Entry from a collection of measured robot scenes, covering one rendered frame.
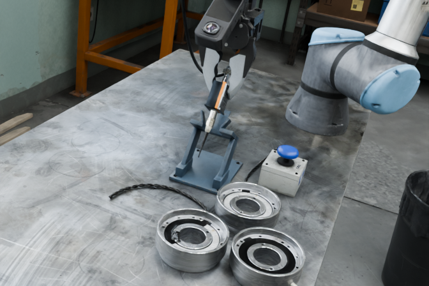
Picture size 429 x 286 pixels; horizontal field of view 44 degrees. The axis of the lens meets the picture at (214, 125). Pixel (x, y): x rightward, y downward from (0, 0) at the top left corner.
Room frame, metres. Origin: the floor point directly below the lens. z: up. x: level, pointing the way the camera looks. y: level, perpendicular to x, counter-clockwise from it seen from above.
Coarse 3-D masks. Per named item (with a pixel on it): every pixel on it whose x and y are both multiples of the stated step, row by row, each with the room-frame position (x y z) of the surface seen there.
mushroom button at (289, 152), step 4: (280, 148) 0.86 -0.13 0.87; (284, 148) 0.86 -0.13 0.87; (288, 148) 0.86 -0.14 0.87; (292, 148) 0.86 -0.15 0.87; (280, 152) 0.85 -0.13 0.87; (284, 152) 0.85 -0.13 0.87; (288, 152) 0.85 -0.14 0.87; (292, 152) 0.85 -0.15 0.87; (296, 152) 0.85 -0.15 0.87; (284, 156) 0.84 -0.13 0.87; (288, 156) 0.84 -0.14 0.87; (292, 156) 0.84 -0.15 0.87; (296, 156) 0.85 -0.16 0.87; (284, 160) 0.85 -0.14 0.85; (288, 160) 0.85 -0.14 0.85
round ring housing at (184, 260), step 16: (192, 208) 0.67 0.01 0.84; (160, 224) 0.63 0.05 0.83; (192, 224) 0.65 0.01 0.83; (224, 224) 0.64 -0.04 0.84; (160, 240) 0.59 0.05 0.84; (176, 240) 0.61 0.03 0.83; (192, 240) 0.64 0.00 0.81; (208, 240) 0.62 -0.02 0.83; (224, 240) 0.62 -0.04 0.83; (160, 256) 0.60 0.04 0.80; (176, 256) 0.57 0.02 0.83; (192, 256) 0.57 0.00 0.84; (208, 256) 0.58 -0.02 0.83; (192, 272) 0.58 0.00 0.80
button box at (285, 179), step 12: (276, 156) 0.88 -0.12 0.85; (264, 168) 0.83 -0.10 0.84; (276, 168) 0.83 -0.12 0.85; (288, 168) 0.84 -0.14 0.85; (300, 168) 0.85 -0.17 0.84; (264, 180) 0.83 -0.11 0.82; (276, 180) 0.83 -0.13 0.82; (288, 180) 0.82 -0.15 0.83; (300, 180) 0.84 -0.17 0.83; (288, 192) 0.82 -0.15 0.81
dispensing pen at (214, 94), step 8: (224, 72) 0.87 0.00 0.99; (216, 80) 0.85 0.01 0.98; (224, 80) 0.86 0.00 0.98; (216, 88) 0.84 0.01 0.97; (208, 96) 0.83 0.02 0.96; (216, 96) 0.83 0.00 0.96; (208, 104) 0.82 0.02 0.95; (216, 112) 0.83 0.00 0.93; (208, 120) 0.82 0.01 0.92; (208, 128) 0.81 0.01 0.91; (200, 152) 0.79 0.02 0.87
